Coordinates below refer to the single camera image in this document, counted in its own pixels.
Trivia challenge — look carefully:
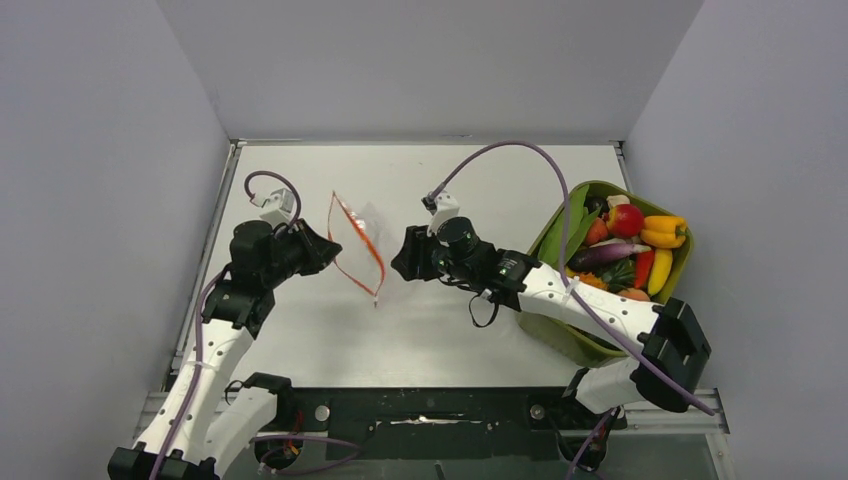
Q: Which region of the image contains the orange bumpy fruit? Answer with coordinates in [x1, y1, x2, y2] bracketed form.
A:
[567, 270, 609, 291]

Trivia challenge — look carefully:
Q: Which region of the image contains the orange yellow bell pepper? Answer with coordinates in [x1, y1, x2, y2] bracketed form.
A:
[639, 216, 688, 249]

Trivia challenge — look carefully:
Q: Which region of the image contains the clear orange zip bag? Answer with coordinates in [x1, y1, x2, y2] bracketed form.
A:
[327, 190, 392, 309]

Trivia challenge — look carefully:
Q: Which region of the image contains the red apple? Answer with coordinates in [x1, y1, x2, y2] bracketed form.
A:
[606, 204, 645, 239]

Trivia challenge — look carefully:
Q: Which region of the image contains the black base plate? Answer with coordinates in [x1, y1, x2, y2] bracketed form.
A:
[261, 387, 601, 461]

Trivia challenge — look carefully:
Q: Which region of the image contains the orange peach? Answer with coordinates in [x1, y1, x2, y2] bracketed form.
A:
[583, 218, 610, 247]

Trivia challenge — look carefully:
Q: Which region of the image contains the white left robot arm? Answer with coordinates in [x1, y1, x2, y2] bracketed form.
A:
[107, 219, 343, 479]

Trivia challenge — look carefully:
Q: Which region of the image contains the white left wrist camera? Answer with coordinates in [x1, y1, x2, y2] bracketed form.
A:
[259, 188, 296, 227]

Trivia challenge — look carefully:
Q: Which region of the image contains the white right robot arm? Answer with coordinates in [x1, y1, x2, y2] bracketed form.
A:
[391, 216, 715, 427]

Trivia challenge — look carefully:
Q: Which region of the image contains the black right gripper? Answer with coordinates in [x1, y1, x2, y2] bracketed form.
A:
[393, 224, 477, 284]

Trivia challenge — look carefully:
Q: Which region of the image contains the peach near bin edge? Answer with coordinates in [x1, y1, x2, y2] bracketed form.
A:
[618, 288, 652, 302]

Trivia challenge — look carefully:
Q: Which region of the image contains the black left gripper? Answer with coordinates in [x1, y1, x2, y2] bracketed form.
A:
[262, 218, 342, 288]

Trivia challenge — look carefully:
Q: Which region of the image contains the purple eggplant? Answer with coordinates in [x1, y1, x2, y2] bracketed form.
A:
[567, 243, 651, 272]

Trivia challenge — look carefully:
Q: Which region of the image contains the olive green plastic bin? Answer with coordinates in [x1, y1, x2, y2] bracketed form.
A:
[517, 180, 694, 367]

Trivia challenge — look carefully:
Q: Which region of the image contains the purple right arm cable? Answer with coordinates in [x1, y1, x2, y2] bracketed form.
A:
[423, 140, 717, 480]

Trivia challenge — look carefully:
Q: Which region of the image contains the red chili pepper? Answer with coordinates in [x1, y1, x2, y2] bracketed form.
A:
[633, 249, 655, 289]

